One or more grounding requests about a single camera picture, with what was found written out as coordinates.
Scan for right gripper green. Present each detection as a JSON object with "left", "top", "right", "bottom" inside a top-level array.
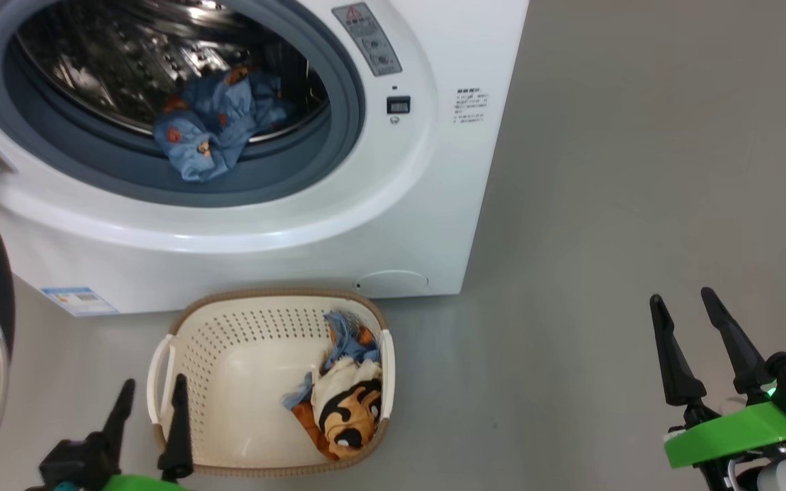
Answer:
[{"left": 650, "top": 287, "right": 786, "bottom": 486}]

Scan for cream cartoon face garment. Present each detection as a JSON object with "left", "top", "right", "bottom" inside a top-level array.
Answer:
[{"left": 282, "top": 310, "right": 383, "bottom": 461}]

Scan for grey warning sticker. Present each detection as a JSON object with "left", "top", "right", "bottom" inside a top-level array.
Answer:
[{"left": 332, "top": 2, "right": 403, "bottom": 77}]

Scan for blue energy label sticker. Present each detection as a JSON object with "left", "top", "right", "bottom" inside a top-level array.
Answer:
[{"left": 42, "top": 286, "right": 119, "bottom": 316}]

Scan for blue printed garment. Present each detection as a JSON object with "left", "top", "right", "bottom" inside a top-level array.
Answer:
[{"left": 153, "top": 65, "right": 296, "bottom": 183}]

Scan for grey rubber door gasket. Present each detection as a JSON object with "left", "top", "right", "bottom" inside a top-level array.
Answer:
[{"left": 0, "top": 0, "right": 366, "bottom": 209}]

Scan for white front-load washing machine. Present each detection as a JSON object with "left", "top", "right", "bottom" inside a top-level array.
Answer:
[{"left": 0, "top": 0, "right": 530, "bottom": 318}]

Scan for cream perforated laundry basket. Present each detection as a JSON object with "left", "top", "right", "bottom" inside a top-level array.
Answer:
[{"left": 146, "top": 288, "right": 396, "bottom": 478}]

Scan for steel washer drum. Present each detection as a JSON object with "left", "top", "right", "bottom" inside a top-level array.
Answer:
[{"left": 14, "top": 0, "right": 331, "bottom": 144}]

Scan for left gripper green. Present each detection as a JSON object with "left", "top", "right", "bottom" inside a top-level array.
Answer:
[{"left": 100, "top": 373, "right": 194, "bottom": 491}]

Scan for round filter cover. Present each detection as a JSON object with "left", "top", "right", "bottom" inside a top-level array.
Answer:
[{"left": 355, "top": 270, "right": 429, "bottom": 299}]

